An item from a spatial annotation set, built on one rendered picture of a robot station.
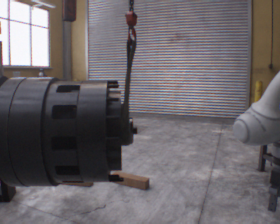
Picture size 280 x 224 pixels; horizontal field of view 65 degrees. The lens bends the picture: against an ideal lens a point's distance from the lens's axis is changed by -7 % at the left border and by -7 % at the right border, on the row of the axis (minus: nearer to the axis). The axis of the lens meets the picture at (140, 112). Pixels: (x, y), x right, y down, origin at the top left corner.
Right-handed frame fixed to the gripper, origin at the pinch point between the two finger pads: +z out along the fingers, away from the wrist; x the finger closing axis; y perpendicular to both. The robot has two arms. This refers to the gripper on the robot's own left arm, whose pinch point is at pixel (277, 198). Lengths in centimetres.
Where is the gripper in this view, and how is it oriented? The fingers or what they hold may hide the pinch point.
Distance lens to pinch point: 103.1
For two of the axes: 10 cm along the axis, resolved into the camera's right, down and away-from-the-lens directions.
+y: -7.0, -1.1, 7.1
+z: 0.0, 9.9, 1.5
